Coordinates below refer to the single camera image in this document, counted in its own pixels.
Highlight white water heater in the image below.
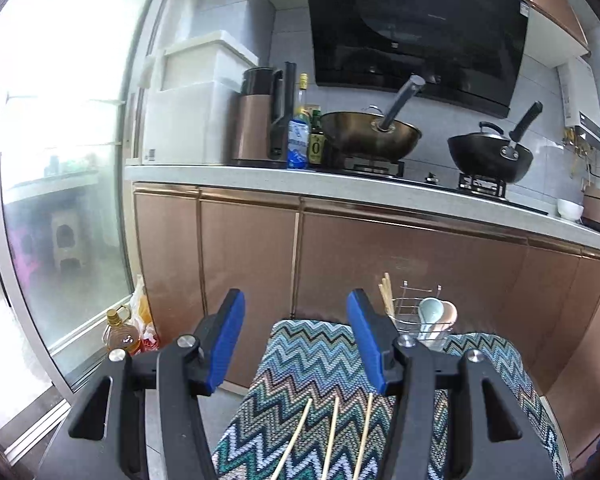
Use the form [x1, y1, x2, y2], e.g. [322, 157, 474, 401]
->
[557, 55, 600, 153]

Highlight zigzag patterned cloth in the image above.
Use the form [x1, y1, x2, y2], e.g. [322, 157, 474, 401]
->
[211, 317, 566, 480]

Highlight bronze wok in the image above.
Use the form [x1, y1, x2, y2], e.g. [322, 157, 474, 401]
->
[320, 75, 427, 162]

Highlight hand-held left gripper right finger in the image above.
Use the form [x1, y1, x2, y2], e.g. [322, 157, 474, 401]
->
[346, 288, 523, 480]

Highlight white plastic storage container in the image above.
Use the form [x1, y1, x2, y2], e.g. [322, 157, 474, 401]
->
[141, 30, 258, 166]

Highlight black gas stove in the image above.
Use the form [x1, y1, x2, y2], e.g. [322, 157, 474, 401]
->
[337, 152, 551, 216]

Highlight pink ceramic spoon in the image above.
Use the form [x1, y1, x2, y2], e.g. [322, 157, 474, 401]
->
[432, 301, 459, 346]

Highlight pale blue ceramic spoon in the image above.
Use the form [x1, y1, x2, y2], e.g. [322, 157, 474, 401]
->
[416, 297, 445, 343]

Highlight white plastic stool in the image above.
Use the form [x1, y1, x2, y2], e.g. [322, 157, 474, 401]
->
[50, 210, 88, 273]

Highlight brown thermos kettle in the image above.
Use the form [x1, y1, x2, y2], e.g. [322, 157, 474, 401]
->
[231, 61, 297, 169]

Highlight yellow cap clear bottle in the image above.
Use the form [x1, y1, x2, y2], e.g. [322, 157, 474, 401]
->
[296, 73, 312, 126]

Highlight copper base cabinets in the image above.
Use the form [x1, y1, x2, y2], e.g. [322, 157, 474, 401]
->
[130, 182, 600, 466]

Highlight black wok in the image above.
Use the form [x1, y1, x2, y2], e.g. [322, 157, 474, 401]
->
[447, 101, 544, 184]

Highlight wire metal utensil holder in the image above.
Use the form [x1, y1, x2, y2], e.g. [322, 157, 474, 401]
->
[380, 280, 456, 353]

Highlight white bowl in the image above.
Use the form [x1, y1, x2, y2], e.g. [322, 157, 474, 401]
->
[556, 197, 586, 223]

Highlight sliding glass door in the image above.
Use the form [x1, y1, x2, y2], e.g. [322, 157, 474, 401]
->
[0, 0, 196, 456]

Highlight black range hood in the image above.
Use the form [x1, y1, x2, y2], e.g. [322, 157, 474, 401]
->
[304, 0, 531, 120]

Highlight blue label bottle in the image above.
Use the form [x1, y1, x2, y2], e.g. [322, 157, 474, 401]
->
[287, 119, 311, 170]

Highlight cooking oil bottle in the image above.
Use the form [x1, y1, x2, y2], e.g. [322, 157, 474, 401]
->
[102, 307, 143, 358]

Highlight dark oil bottle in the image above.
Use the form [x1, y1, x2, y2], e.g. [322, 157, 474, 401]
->
[309, 110, 327, 170]

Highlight red yellow plastic bag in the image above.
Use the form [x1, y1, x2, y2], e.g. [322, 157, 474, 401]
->
[129, 275, 163, 353]

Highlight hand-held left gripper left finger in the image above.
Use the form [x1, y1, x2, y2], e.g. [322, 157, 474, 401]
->
[67, 288, 246, 480]

